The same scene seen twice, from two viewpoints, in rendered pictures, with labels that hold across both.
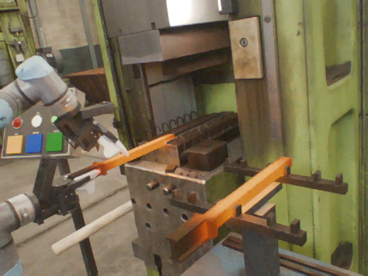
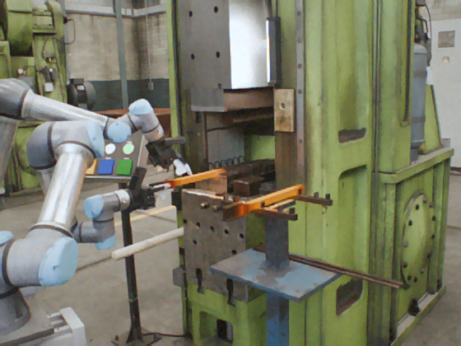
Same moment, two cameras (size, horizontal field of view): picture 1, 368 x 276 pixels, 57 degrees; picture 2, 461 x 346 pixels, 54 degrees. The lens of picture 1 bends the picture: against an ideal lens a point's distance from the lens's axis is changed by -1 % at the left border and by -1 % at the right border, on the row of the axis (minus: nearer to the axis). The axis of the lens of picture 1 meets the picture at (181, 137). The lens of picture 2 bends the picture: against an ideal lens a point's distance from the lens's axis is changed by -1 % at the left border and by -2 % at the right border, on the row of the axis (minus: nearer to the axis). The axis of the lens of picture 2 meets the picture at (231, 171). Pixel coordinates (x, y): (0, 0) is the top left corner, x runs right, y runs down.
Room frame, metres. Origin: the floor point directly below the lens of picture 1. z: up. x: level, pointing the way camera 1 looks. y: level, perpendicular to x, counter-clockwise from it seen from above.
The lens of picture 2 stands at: (-0.87, 0.06, 1.41)
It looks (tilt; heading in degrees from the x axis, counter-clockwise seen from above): 11 degrees down; 358
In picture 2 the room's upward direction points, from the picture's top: 2 degrees counter-clockwise
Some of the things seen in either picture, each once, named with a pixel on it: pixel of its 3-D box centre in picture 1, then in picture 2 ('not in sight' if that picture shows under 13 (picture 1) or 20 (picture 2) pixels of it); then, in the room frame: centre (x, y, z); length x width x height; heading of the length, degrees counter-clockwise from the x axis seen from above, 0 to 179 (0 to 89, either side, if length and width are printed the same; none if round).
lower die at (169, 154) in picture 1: (194, 134); (240, 173); (1.30, -0.06, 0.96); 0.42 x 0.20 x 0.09; 136
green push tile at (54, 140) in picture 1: (55, 142); (124, 167); (1.33, 0.50, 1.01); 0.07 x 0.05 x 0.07; 71
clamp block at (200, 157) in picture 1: (208, 154); (249, 186); (1.07, -0.08, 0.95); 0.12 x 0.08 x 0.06; 136
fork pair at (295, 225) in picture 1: (307, 197); (305, 202); (0.60, -0.23, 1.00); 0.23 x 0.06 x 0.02; 135
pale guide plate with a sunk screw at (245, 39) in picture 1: (246, 49); (284, 110); (1.03, -0.23, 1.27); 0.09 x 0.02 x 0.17; 46
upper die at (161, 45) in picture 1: (181, 41); (238, 97); (1.30, -0.06, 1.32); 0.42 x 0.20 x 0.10; 136
